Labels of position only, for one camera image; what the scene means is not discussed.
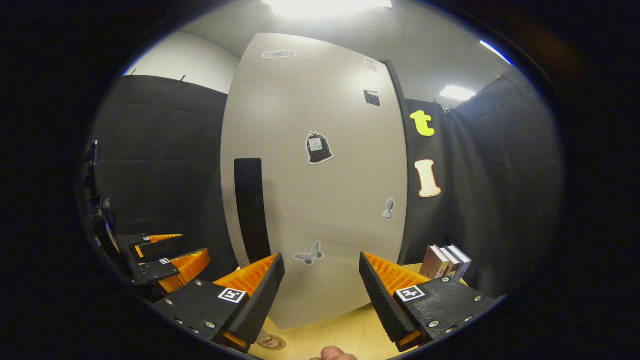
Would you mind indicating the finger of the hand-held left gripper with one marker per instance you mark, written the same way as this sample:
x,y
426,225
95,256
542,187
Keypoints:
x,y
155,271
160,246

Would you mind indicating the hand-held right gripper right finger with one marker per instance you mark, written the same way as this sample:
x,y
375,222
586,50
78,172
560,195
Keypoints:
x,y
380,300

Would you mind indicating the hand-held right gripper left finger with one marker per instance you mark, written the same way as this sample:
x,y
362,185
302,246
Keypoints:
x,y
265,300

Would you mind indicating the round patterned coaster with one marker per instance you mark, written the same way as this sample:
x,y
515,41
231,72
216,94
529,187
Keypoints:
x,y
272,341

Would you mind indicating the white cabinet door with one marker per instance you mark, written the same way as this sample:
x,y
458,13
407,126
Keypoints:
x,y
310,200

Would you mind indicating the white spine book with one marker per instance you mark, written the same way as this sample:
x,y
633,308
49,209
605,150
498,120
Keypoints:
x,y
451,265
462,262

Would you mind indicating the black backdrop cloth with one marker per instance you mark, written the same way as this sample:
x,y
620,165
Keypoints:
x,y
165,150

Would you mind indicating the large ceiling light panel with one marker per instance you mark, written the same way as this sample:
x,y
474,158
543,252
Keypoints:
x,y
325,6

